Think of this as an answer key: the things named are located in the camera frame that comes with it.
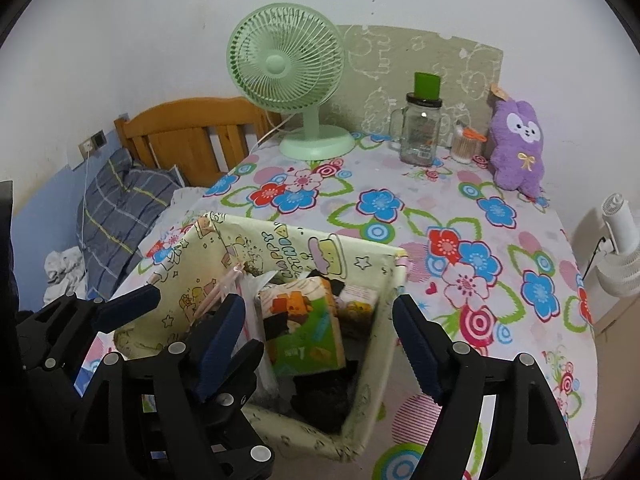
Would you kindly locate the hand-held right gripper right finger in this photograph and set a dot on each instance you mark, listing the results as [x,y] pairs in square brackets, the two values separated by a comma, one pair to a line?
[420,350]

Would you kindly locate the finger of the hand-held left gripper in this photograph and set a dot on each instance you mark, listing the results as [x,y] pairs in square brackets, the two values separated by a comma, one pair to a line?
[130,305]
[245,385]

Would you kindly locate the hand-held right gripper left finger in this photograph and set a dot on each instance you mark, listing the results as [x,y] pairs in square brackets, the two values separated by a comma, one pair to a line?
[220,350]

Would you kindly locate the yellow cartoon tissue pack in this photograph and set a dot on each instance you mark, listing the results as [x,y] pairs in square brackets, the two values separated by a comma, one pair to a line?
[357,305]

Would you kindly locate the green tissue pack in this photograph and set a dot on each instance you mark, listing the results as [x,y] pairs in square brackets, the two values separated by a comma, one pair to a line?
[305,330]

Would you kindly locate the black cloth bundle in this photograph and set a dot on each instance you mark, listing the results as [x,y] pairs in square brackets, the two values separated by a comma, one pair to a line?
[325,400]

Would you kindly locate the yellow printed storage box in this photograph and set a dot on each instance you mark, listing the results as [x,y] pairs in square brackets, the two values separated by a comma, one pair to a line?
[300,255]

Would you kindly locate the crumpled white cloth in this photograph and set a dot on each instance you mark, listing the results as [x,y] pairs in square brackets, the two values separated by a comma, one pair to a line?
[62,270]

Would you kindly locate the grey plaid pillow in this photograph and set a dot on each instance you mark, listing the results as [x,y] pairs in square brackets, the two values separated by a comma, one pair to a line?
[115,210]

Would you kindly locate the white bedding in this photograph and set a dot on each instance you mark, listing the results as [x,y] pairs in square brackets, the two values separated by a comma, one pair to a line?
[185,195]

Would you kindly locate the floral tablecloth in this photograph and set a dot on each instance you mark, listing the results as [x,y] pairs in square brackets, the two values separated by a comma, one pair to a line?
[400,210]

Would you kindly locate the wooden bed headboard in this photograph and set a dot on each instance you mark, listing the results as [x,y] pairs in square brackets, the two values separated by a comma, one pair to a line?
[185,130]

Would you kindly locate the cotton swab jar orange lid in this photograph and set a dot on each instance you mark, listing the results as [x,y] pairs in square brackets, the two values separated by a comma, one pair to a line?
[462,150]

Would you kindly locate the purple plush bunny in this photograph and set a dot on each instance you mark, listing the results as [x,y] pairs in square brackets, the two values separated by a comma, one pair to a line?
[515,160]

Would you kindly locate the glass jar mug green lid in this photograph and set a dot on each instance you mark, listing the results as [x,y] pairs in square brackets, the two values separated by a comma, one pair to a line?
[417,135]

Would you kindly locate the white standing fan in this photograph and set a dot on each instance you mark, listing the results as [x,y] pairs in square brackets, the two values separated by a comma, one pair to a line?
[625,260]

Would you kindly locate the green desk fan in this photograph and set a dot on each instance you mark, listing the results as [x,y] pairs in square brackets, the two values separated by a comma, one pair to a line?
[275,65]

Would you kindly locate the green printed cardboard panel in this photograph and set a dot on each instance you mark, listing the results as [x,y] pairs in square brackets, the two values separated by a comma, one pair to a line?
[390,60]

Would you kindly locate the wall power socket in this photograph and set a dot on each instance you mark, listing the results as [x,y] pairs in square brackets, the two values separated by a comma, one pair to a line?
[92,142]

